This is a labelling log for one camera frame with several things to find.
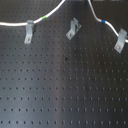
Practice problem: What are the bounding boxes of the grey cable clip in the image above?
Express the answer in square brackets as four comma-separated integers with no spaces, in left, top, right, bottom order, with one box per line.
[24,20,34,44]
[66,18,81,40]
[114,29,127,53]

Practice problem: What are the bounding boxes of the left grey cable clip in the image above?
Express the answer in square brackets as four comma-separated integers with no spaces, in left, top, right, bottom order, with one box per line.
[24,20,34,44]

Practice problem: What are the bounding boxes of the right grey cable clip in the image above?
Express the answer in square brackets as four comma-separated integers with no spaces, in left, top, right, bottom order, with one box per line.
[114,29,127,53]

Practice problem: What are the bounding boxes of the middle grey cable clip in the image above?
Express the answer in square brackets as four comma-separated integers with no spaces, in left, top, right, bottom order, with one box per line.
[66,18,81,40]

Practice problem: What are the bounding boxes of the white cable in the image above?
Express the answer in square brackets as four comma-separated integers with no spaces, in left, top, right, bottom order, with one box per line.
[0,0,128,43]

